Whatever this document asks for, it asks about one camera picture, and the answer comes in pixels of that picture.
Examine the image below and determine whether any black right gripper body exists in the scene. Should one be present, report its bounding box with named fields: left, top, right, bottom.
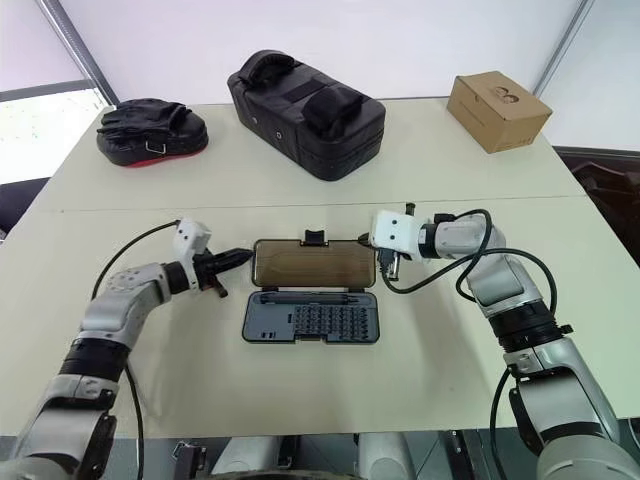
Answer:
left=371, top=245, right=404, bottom=288

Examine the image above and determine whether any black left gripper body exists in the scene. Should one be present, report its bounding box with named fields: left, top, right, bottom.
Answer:
left=192, top=251, right=230, bottom=300

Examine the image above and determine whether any screwdriver bit case, smoky lid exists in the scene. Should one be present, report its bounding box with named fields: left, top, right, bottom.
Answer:
left=241, top=238, right=380, bottom=347

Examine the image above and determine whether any large black kick pad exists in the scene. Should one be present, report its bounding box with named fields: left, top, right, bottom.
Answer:
left=226, top=49, right=387, bottom=182

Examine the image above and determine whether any black curved focus mitt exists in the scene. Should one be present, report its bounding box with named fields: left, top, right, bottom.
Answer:
left=96, top=98, right=212, bottom=172

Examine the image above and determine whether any brown cardboard box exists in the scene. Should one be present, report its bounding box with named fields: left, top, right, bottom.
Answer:
left=446, top=71, right=553, bottom=154

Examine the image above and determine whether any silver rounded robot leg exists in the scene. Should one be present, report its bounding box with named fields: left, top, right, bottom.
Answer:
left=357, top=428, right=420, bottom=480

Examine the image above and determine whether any dark seat beside table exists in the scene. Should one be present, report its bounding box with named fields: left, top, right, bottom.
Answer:
left=0, top=175, right=52, bottom=241

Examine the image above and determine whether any dark maroon chair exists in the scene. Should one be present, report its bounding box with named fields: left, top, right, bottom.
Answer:
left=552, top=144, right=640, bottom=264

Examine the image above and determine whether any grey slanted tent pole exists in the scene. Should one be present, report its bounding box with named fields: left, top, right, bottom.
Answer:
left=531, top=0, right=597, bottom=97
left=38, top=0, right=120, bottom=107

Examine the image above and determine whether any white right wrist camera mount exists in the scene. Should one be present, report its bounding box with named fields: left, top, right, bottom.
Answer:
left=373, top=209, right=419, bottom=262

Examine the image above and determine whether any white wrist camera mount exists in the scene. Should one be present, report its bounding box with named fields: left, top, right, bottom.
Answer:
left=373, top=209, right=419, bottom=262
left=172, top=216, right=212, bottom=271

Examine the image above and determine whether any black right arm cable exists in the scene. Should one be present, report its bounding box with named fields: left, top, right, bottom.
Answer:
left=378, top=202, right=575, bottom=480

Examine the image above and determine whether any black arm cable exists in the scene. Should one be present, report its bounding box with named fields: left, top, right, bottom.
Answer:
left=92, top=218, right=183, bottom=451
left=378, top=202, right=575, bottom=480

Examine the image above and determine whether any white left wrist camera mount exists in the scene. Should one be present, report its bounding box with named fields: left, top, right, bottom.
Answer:
left=172, top=216, right=212, bottom=271

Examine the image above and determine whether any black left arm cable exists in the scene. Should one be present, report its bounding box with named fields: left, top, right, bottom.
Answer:
left=92, top=218, right=183, bottom=451

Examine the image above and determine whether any dark grey screwdriver handle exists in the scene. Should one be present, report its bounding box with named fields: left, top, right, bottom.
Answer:
left=259, top=293, right=359, bottom=307

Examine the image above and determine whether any black bracket under table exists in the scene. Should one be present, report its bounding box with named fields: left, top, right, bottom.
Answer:
left=171, top=438, right=209, bottom=477

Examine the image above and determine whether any grey horizontal frame bar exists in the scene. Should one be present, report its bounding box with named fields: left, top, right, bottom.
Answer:
left=0, top=78, right=97, bottom=103

